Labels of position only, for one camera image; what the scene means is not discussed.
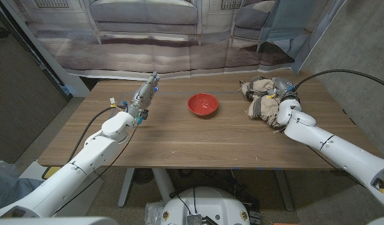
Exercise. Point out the person's blue jeans leg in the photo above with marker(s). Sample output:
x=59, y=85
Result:
x=7, y=193

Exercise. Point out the white table column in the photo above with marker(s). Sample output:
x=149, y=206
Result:
x=163, y=186

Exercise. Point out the clear plastic package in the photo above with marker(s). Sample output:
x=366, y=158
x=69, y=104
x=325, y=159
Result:
x=152, y=214

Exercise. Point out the clear plastic bag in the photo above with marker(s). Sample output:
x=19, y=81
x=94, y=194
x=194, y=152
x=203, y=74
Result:
x=4, y=167

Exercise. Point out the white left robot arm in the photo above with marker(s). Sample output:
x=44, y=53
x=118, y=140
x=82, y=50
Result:
x=82, y=159

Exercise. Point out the dark wooden door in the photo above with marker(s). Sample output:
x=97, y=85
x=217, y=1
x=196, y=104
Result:
x=20, y=93

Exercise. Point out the red bowl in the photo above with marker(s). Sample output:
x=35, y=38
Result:
x=203, y=104

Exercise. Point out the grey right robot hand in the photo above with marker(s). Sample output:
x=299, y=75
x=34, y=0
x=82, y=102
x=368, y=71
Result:
x=283, y=86

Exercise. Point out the yellow and black floor item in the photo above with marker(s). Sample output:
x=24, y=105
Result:
x=51, y=172

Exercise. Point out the white slanted table leg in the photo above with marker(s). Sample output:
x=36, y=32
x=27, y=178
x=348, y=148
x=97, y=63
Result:
x=126, y=187

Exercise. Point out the printed room backdrop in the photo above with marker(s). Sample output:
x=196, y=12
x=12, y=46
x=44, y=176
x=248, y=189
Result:
x=132, y=53

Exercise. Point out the beige plaid fringed scarf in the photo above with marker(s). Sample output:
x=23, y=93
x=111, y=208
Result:
x=262, y=106

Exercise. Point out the grey table leg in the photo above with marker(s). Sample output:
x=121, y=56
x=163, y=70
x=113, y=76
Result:
x=283, y=190

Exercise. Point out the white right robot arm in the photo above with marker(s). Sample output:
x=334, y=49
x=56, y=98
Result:
x=344, y=153

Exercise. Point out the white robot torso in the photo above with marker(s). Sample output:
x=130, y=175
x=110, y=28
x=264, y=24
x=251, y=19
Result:
x=207, y=203

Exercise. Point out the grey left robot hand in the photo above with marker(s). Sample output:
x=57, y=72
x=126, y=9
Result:
x=141, y=95

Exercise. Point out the black round floor fan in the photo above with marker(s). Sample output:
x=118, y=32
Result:
x=142, y=175

